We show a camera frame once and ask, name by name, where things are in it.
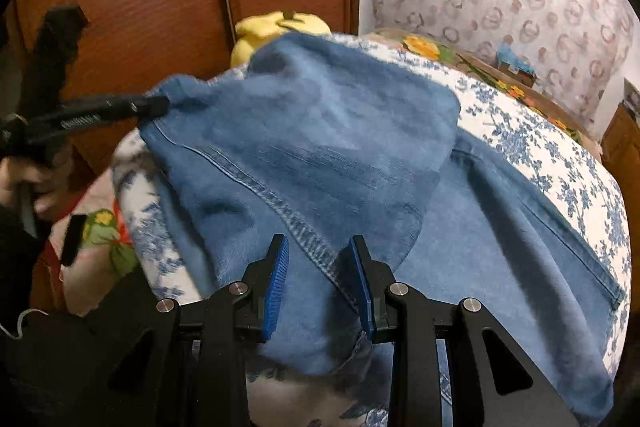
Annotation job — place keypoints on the stack of printed papers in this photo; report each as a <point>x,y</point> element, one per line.
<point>632,97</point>

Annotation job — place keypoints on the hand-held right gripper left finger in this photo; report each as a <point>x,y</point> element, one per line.
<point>277,287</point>

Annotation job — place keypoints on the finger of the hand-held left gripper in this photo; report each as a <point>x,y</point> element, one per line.
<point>142,106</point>

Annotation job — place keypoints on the white blue floral sheet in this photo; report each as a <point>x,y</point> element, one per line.
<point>525,132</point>

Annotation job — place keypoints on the colourful floral blanket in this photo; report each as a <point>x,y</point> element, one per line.
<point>425,47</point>

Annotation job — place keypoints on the small cardboard box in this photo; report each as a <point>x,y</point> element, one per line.
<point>520,77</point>

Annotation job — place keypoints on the long wooden cabinet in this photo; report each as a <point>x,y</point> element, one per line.
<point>622,147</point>

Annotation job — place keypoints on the blue denim pants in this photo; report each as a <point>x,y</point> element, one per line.
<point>325,132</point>

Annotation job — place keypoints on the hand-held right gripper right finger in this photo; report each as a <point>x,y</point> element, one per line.
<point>361,287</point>

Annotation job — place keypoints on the yellow plush toy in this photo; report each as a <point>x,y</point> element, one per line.
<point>260,32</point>

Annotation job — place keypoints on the person's left hand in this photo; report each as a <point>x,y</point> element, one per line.
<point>50,187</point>

